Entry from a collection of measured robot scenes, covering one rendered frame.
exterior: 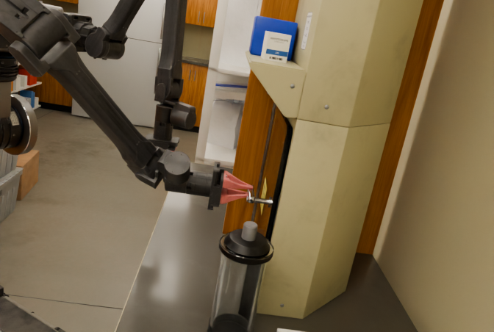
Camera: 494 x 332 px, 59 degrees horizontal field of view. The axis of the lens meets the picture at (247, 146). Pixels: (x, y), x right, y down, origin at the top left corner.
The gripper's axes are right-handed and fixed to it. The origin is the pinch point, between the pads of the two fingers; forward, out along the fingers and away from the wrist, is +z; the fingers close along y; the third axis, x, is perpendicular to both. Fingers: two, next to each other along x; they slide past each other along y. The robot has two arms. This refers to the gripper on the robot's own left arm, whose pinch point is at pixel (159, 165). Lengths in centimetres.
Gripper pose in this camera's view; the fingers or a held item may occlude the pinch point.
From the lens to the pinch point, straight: 141.1
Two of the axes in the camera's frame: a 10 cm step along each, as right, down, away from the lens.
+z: -1.5, 9.5, 2.7
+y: 9.9, 1.4, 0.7
